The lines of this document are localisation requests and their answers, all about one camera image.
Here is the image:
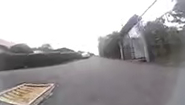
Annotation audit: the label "overhead wires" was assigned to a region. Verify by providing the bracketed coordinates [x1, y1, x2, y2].
[45, 0, 182, 29]

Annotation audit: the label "overgrown hedge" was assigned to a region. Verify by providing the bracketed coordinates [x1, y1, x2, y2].
[95, 30, 125, 62]

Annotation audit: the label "row of trees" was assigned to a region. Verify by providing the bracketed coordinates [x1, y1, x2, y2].
[8, 37, 76, 60]

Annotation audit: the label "white car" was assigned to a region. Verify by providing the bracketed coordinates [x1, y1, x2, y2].
[80, 51, 91, 60]

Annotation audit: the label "yellowish drain grate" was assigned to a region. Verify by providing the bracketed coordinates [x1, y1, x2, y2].
[0, 79, 58, 105]

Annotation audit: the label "roofed gate structure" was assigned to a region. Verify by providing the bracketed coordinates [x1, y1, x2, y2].
[116, 12, 152, 65]

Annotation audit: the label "grey asphalt road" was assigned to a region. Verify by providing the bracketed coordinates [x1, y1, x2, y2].
[0, 45, 185, 105]

